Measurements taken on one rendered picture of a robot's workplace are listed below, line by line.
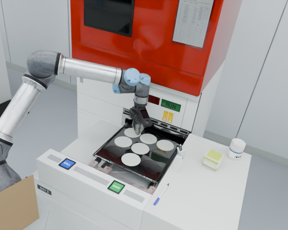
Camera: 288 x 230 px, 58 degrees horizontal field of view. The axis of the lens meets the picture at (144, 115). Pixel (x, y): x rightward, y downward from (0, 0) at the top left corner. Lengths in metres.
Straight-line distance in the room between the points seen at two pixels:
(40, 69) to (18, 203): 0.53
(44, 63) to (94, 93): 0.65
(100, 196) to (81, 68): 0.55
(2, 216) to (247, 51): 2.46
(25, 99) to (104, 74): 0.36
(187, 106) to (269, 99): 1.63
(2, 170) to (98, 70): 0.54
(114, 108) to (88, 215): 0.70
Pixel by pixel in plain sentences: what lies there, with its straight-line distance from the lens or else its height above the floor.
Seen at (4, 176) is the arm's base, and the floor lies 1.08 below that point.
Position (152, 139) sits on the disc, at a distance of 1.53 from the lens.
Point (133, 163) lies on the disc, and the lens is 1.35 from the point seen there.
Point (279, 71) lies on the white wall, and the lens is 2.88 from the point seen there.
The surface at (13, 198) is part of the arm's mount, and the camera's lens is 1.09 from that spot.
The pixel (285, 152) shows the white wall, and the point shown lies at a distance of 3.27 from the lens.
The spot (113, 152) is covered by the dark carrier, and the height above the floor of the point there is 0.90.
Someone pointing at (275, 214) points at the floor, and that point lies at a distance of 2.72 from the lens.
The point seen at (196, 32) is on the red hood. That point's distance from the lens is 1.28.
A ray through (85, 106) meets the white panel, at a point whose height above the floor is 0.88.
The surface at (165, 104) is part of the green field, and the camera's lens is 1.50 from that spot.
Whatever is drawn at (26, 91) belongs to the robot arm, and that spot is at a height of 1.24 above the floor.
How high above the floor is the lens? 1.81
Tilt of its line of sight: 31 degrees down
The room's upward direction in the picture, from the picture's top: 8 degrees clockwise
